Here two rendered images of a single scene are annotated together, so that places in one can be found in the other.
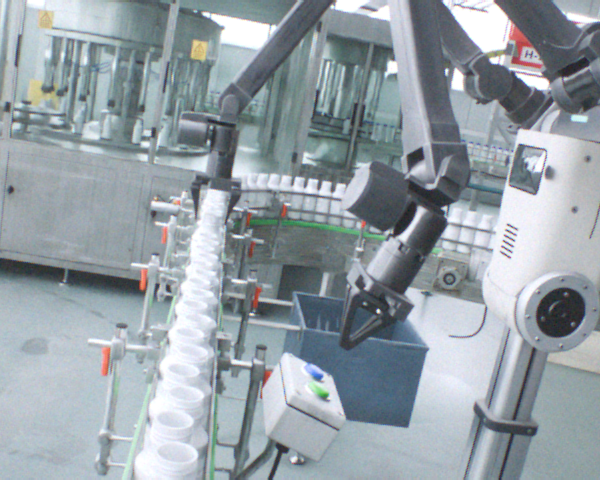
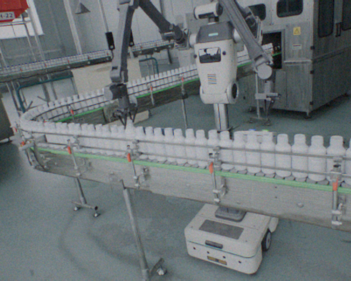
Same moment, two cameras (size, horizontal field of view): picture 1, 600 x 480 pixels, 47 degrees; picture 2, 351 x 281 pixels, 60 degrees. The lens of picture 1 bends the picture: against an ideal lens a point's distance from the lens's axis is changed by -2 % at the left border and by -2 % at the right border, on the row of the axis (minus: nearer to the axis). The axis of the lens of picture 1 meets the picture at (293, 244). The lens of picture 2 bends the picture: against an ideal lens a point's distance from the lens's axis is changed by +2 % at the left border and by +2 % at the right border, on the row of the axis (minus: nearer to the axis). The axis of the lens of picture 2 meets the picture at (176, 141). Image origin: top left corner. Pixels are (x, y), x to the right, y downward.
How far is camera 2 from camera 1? 1.19 m
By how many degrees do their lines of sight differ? 47
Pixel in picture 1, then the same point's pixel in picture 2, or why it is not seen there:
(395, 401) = not seen: hidden behind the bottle
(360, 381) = not seen: hidden behind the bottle
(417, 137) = (258, 52)
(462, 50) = (165, 24)
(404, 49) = (244, 28)
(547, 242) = (229, 73)
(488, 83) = (176, 33)
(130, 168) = not seen: outside the picture
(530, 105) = (184, 36)
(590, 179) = (231, 50)
